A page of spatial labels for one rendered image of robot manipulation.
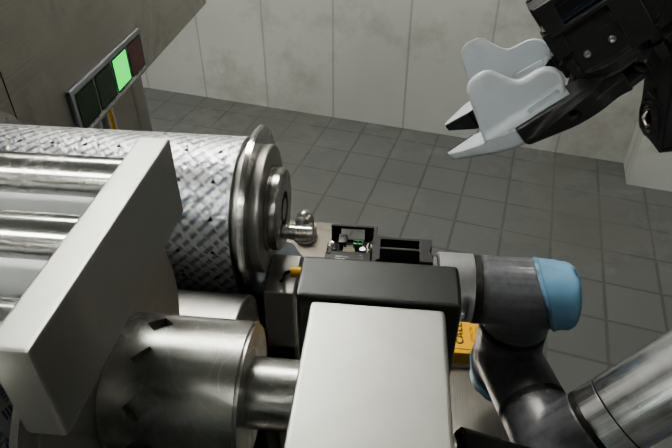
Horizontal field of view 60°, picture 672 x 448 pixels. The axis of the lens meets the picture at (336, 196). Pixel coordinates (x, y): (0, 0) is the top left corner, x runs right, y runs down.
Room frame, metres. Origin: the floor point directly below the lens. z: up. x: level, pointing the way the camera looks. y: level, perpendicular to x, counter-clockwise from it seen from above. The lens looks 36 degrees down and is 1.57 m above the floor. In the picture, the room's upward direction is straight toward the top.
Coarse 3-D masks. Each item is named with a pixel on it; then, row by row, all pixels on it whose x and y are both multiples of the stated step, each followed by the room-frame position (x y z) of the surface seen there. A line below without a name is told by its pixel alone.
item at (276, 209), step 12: (276, 168) 0.43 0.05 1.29; (276, 180) 0.41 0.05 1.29; (288, 180) 0.44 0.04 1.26; (276, 192) 0.40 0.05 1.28; (288, 192) 0.44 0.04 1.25; (264, 204) 0.39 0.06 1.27; (276, 204) 0.39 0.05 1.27; (288, 204) 0.43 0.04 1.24; (264, 216) 0.39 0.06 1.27; (276, 216) 0.39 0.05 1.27; (288, 216) 0.43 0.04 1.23; (264, 228) 0.38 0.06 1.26; (276, 228) 0.38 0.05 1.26; (264, 240) 0.38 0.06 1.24; (276, 240) 0.38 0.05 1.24
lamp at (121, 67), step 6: (120, 54) 0.87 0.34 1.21; (114, 60) 0.85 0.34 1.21; (120, 60) 0.87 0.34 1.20; (126, 60) 0.89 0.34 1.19; (114, 66) 0.85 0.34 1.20; (120, 66) 0.87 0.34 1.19; (126, 66) 0.89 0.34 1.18; (120, 72) 0.86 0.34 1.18; (126, 72) 0.88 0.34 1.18; (120, 78) 0.86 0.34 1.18; (126, 78) 0.88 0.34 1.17; (120, 84) 0.85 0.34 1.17
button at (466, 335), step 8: (464, 328) 0.56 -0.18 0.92; (472, 328) 0.56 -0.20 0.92; (464, 336) 0.55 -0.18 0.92; (472, 336) 0.55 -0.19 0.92; (456, 344) 0.53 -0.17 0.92; (464, 344) 0.53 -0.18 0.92; (472, 344) 0.53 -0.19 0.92; (456, 352) 0.52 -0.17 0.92; (464, 352) 0.52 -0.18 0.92; (456, 360) 0.52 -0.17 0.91; (464, 360) 0.52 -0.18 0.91
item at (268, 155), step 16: (272, 144) 0.44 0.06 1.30; (240, 160) 0.41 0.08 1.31; (256, 160) 0.41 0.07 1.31; (272, 160) 0.43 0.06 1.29; (256, 176) 0.39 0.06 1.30; (256, 192) 0.38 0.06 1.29; (256, 208) 0.37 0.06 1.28; (256, 224) 0.37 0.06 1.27; (256, 240) 0.36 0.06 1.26; (256, 256) 0.36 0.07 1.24; (272, 256) 0.40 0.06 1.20
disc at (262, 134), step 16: (256, 128) 0.44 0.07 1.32; (256, 144) 0.42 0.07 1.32; (240, 176) 0.38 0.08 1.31; (240, 192) 0.37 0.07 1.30; (240, 208) 0.36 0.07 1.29; (240, 224) 0.35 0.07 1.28; (240, 240) 0.35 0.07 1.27; (240, 256) 0.35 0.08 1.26; (240, 272) 0.35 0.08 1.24; (256, 272) 0.38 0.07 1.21; (256, 288) 0.37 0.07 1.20
